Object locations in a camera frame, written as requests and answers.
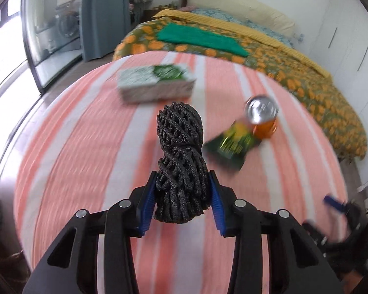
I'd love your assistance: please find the blue floral pillow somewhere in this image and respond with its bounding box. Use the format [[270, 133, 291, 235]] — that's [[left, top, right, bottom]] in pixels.
[[190, 8, 293, 46]]

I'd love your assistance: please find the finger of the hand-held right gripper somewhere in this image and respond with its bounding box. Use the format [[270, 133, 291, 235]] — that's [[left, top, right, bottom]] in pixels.
[[303, 220, 329, 248], [323, 194, 364, 237]]

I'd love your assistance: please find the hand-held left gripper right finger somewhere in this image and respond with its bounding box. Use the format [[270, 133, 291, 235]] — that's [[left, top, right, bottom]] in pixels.
[[209, 171, 345, 294]]

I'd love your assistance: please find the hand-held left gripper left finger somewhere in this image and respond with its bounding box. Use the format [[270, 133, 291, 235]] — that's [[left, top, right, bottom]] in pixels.
[[23, 171, 158, 294]]

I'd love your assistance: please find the glass sliding door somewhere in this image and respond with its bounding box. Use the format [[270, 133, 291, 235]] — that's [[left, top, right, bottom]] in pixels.
[[21, 0, 85, 94]]

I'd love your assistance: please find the green and gold snack packet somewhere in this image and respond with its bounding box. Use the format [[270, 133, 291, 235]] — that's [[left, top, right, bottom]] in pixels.
[[202, 121, 261, 172]]

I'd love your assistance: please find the black foam net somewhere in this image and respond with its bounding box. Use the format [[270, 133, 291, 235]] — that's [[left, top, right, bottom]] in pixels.
[[153, 101, 210, 224]]

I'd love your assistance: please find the cream pillow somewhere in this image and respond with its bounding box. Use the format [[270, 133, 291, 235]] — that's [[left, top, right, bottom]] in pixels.
[[187, 0, 296, 36]]

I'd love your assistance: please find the green orange floral blanket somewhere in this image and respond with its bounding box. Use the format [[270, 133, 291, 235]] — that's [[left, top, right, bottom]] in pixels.
[[113, 18, 368, 161]]

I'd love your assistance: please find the grey blue curtain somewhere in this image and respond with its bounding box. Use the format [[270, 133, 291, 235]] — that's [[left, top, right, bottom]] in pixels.
[[81, 0, 132, 62]]

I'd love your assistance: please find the yellow blanket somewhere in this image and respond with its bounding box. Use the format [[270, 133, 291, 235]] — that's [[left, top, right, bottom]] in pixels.
[[153, 9, 333, 78]]

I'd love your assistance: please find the orange striped sheet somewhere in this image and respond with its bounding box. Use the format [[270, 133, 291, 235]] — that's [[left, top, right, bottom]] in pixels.
[[14, 50, 350, 294]]

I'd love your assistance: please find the washing machine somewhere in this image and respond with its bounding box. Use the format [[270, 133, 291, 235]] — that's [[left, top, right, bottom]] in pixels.
[[53, 4, 82, 42]]

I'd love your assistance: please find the white wardrobe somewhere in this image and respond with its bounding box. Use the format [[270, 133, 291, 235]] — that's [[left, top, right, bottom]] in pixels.
[[306, 0, 368, 147]]

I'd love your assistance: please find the orange drink can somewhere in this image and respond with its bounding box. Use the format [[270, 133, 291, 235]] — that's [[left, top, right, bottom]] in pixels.
[[244, 95, 279, 141]]

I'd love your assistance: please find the green folded cloth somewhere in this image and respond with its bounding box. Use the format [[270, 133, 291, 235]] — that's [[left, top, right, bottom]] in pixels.
[[157, 23, 249, 57]]

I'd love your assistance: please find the green white tissue box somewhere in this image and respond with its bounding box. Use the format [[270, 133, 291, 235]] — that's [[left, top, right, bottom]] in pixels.
[[116, 63, 197, 104]]

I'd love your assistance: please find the black framed window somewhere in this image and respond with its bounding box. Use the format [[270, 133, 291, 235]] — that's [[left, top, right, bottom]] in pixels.
[[0, 0, 28, 114]]

